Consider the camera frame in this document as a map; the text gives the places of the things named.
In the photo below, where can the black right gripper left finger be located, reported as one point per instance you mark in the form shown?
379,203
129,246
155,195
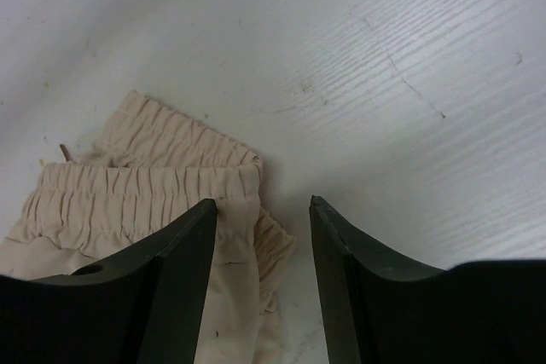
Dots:
141,305

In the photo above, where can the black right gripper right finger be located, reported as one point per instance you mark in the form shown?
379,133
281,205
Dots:
380,306

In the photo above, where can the beige trousers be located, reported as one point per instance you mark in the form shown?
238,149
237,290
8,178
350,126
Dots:
150,164

